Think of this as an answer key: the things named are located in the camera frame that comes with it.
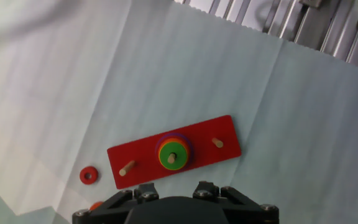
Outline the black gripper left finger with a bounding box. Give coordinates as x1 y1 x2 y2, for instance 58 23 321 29
71 182 161 224

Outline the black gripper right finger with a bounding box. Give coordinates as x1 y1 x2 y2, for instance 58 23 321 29
193 180 280 224

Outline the green Hanoi ring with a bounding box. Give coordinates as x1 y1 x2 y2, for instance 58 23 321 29
159 141 188 171

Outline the red Hanoi board with pegs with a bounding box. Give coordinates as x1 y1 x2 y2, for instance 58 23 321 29
106 114 242 190

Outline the small orange-red Hanoi ring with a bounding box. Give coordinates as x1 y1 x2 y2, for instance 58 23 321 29
88 200 105 212

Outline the tiny red Hanoi ring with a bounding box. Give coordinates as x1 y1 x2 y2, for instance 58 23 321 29
79 166 99 185

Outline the yellow Hanoi ring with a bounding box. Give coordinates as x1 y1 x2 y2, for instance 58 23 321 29
157 140 190 171

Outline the large orange Hanoi ring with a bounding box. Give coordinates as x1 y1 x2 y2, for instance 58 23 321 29
156 136 191 169

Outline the purple Hanoi ring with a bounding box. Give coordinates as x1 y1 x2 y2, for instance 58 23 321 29
154 133 195 166

